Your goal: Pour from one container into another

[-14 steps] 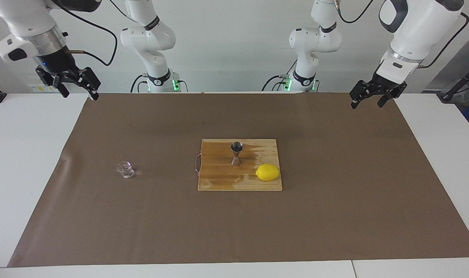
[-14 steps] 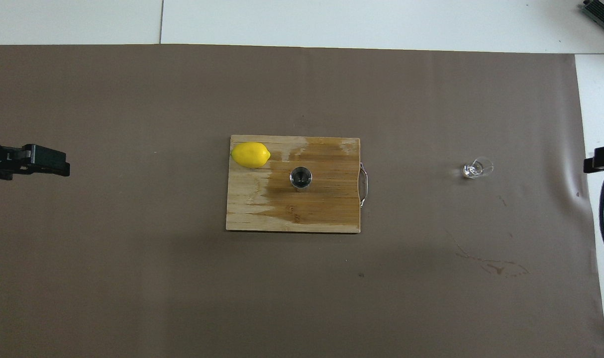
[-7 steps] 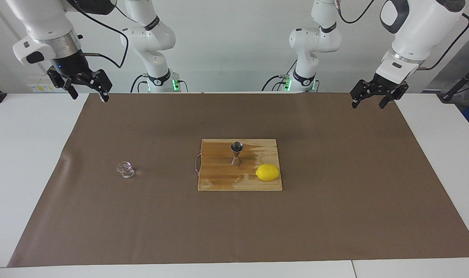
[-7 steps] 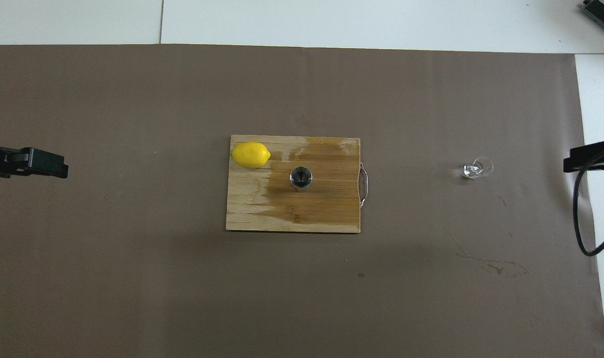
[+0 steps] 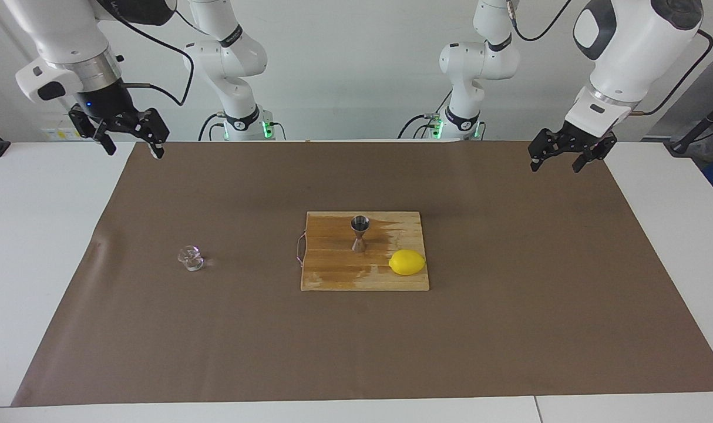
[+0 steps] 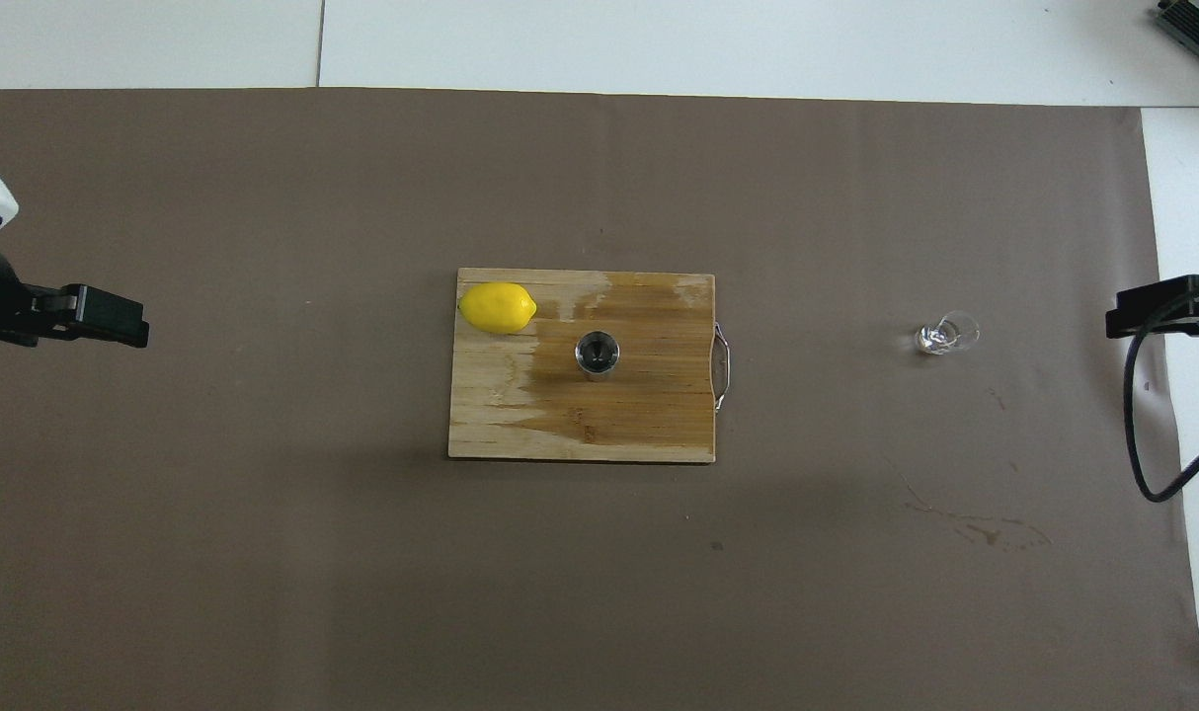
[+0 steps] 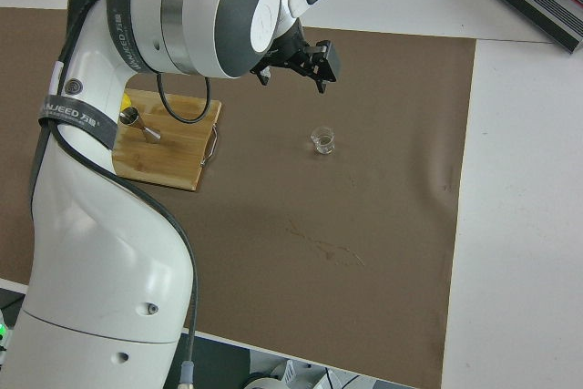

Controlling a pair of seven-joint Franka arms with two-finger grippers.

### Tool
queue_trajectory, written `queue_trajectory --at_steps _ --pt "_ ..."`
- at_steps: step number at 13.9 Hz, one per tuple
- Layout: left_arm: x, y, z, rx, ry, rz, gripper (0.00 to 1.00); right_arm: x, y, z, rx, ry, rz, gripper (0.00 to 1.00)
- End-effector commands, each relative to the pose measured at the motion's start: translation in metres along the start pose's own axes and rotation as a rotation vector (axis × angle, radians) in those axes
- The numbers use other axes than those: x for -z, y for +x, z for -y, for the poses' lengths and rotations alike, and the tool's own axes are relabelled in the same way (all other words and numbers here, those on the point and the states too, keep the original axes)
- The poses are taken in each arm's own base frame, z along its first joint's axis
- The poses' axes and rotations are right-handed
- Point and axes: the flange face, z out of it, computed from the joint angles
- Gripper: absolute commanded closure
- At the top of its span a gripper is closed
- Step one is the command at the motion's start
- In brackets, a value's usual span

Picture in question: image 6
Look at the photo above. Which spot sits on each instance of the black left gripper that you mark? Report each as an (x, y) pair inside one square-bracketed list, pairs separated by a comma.
[(2, 301)]

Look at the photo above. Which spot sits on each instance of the yellow lemon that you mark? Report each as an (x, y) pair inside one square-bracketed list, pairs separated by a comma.
[(498, 308)]

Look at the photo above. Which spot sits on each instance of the small clear glass cup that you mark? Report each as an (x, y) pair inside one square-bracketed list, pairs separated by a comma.
[(945, 334)]

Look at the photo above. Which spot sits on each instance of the grey ribbed device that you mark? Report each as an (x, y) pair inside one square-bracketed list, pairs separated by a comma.
[(1197, 25)]

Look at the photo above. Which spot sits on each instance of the wooden cutting board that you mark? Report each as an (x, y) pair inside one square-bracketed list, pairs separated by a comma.
[(649, 415)]

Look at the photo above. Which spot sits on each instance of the steel cocktail jigger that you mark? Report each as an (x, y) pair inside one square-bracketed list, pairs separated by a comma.
[(598, 354)]

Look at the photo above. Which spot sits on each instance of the brown paper table mat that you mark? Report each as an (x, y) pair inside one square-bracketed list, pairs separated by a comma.
[(264, 543)]

